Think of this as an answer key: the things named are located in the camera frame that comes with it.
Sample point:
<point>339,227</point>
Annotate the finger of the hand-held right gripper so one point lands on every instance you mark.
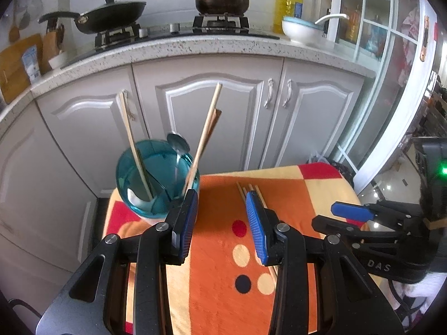
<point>370,235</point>
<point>349,211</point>

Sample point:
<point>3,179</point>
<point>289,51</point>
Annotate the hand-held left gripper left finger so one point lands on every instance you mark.
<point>185,226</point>

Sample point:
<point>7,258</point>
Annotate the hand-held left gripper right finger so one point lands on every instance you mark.
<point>256,226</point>

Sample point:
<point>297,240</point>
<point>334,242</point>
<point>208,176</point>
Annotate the bundle of wooden chopsticks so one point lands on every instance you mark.
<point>253,187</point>

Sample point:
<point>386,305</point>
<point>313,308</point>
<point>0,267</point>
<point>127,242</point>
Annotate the teal and white utensil holder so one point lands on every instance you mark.
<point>160,172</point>

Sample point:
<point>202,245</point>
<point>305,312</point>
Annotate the metal spoon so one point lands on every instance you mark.
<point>178,143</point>

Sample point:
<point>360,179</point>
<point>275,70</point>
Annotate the orange red printed blanket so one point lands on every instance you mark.
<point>216,251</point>

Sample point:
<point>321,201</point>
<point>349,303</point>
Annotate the grey cabinet door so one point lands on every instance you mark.
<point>87,122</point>
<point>35,181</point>
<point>237,118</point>
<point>321,111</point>

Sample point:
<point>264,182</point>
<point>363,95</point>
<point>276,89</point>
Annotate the white framed glass door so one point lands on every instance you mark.
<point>380,76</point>

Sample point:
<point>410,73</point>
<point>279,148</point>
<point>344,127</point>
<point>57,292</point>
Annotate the speckled stone countertop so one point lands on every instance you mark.
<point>209,50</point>

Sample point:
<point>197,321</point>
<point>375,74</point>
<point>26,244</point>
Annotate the large white bowl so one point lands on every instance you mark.
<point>300,33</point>

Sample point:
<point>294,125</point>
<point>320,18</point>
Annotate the black gas stove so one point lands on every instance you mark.
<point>181,33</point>

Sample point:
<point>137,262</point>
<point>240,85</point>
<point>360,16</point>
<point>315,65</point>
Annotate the white ladle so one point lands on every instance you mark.
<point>331,17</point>

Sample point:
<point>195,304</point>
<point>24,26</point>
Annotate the small white bowl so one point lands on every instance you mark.
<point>57,61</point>

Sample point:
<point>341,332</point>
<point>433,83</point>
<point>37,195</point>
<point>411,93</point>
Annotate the yellow cooking oil bottle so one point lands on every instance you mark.
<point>287,7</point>

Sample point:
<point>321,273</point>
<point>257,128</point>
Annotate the wooden knife block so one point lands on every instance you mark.
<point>52,49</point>

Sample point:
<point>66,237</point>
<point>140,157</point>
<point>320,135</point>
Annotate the blue and white packet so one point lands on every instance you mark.
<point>31,64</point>

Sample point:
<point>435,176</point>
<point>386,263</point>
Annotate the black wok with lid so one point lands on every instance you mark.
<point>108,14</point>

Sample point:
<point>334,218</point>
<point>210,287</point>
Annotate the wooden cutting board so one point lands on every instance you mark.
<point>12,73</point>

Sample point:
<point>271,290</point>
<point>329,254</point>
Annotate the hanging wooden spatula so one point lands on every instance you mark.
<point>14,29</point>

